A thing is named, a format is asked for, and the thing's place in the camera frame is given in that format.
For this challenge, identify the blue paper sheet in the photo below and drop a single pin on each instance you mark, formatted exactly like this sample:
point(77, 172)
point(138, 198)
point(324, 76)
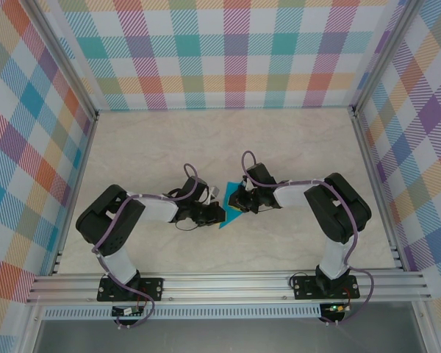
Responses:
point(229, 220)

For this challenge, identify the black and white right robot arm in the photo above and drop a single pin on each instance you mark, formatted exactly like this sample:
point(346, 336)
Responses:
point(338, 209)

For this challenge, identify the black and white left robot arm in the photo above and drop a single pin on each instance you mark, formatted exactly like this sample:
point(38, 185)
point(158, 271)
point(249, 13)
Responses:
point(103, 224)

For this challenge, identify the grey metal panel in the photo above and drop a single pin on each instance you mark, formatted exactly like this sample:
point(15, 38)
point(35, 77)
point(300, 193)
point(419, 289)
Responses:
point(224, 336)

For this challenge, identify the small circuit board with LED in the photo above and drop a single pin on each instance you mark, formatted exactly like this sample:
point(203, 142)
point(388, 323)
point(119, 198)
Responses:
point(336, 308)

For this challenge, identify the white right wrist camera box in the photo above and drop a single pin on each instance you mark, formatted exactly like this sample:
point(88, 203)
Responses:
point(245, 184)

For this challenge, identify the long aluminium mounting rail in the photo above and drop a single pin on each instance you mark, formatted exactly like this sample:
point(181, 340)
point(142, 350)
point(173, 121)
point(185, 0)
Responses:
point(224, 287)

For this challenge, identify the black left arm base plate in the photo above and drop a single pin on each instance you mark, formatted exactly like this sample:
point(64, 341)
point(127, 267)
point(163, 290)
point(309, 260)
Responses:
point(154, 288)

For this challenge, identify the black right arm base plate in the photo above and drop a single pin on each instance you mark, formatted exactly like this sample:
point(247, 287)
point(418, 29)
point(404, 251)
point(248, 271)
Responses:
point(303, 288)

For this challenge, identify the aluminium side rail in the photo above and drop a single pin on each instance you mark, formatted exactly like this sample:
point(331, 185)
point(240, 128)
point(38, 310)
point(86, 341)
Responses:
point(374, 184)
point(78, 184)

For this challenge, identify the aluminium frame post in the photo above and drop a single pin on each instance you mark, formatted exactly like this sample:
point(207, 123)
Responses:
point(382, 55)
point(68, 62)

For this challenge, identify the aluminium frame leg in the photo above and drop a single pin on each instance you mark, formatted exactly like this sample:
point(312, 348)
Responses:
point(31, 331)
point(425, 327)

